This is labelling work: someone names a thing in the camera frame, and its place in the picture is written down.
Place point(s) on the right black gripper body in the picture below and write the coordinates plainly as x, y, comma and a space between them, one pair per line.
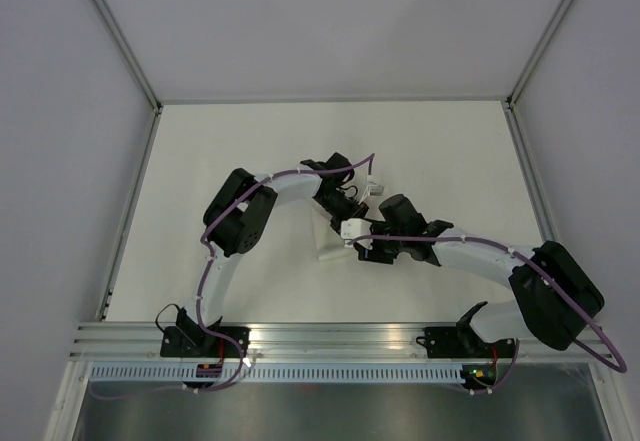
382, 251

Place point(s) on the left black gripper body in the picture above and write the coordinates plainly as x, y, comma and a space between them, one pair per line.
339, 208

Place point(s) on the white cloth napkin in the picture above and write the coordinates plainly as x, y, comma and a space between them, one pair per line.
328, 244

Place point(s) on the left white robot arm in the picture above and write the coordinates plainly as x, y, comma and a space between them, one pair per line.
234, 223

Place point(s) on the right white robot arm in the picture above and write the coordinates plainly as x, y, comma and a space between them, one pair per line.
553, 298

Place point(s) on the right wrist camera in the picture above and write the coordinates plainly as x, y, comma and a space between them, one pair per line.
355, 228

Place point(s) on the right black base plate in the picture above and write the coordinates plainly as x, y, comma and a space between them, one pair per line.
449, 342

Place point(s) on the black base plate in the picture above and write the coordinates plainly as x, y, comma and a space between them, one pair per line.
449, 342
176, 344

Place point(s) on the white slotted cable duct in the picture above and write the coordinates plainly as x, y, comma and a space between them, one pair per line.
447, 373

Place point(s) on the right aluminium frame post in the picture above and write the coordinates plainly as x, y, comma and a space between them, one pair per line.
553, 25

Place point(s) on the aluminium frame post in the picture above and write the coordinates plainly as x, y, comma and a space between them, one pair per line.
553, 25
126, 52

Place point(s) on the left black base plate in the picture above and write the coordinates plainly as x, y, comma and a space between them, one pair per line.
176, 344

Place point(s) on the aluminium mounting rail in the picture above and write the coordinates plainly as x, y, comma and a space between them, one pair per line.
267, 342

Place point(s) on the left aluminium frame post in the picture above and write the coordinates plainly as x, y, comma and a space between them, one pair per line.
126, 52

